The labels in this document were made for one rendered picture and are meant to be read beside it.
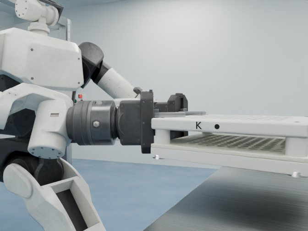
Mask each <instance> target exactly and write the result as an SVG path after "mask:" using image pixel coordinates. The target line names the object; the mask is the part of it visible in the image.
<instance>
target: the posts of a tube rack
mask: <svg viewBox="0 0 308 231"><path fill-rule="evenodd" d="M202 133H204V134H212V132H202ZM155 143H156V144H170V130H161V129H156V130H155ZM285 155H286V156H290V157H299V158H304V157H307V156H308V138H299V137H286V146H285Z"/></svg>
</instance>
